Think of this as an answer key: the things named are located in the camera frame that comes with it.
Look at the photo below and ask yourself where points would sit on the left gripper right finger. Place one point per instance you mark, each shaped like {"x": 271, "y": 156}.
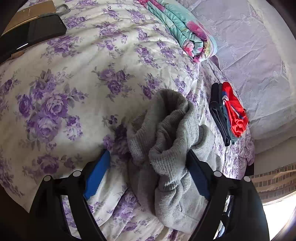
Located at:
{"x": 234, "y": 210}

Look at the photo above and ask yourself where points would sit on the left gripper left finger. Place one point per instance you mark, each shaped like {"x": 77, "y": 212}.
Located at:
{"x": 47, "y": 219}

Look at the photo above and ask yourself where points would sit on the grey sweatpants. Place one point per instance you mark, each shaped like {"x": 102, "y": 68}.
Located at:
{"x": 159, "y": 140}

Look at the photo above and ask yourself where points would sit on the dark green folded garment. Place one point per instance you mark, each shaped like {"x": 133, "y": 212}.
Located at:
{"x": 225, "y": 115}

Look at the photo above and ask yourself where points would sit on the red folded garment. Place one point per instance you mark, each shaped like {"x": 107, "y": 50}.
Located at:
{"x": 236, "y": 113}

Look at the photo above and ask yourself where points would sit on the navy folded striped pants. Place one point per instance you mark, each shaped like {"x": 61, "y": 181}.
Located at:
{"x": 215, "y": 108}

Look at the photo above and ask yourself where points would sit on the purple floral bedsheet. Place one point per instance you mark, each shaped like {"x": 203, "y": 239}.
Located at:
{"x": 65, "y": 100}

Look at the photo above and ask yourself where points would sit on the black smartphone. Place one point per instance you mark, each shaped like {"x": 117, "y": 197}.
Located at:
{"x": 31, "y": 33}

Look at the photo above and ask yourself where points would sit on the brown cardboard piece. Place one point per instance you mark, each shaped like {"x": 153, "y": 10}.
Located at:
{"x": 25, "y": 16}

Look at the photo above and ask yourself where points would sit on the floral folded blanket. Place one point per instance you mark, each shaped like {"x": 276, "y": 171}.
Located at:
{"x": 191, "y": 35}

